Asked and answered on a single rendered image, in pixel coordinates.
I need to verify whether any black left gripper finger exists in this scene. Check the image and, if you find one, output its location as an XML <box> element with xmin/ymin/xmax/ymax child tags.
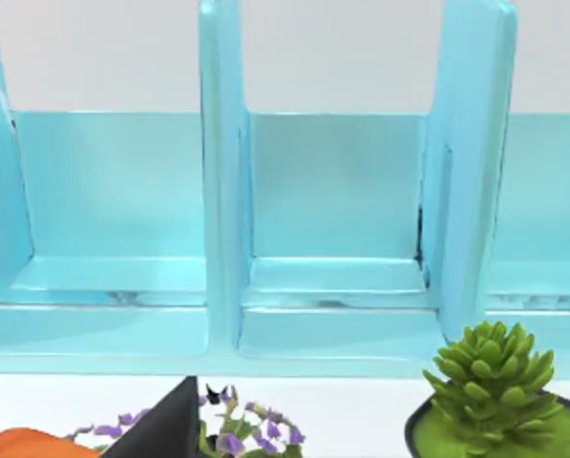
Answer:
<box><xmin>100</xmin><ymin>375</ymin><xmax>201</xmax><ymax>458</ymax></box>

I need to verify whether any purple flower plant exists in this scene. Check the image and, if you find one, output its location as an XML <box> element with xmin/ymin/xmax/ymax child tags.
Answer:
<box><xmin>64</xmin><ymin>384</ymin><xmax>307</xmax><ymax>458</ymax></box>

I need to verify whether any orange pot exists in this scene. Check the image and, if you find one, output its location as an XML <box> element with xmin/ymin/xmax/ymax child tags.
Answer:
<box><xmin>0</xmin><ymin>427</ymin><xmax>103</xmax><ymax>458</ymax></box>

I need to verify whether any light blue rack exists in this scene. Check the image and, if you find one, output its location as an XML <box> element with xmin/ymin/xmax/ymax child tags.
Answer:
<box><xmin>0</xmin><ymin>0</ymin><xmax>570</xmax><ymax>379</ymax></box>

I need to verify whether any green succulent in black pot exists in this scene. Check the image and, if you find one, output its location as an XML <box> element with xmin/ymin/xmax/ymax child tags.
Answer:
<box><xmin>404</xmin><ymin>320</ymin><xmax>570</xmax><ymax>458</ymax></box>

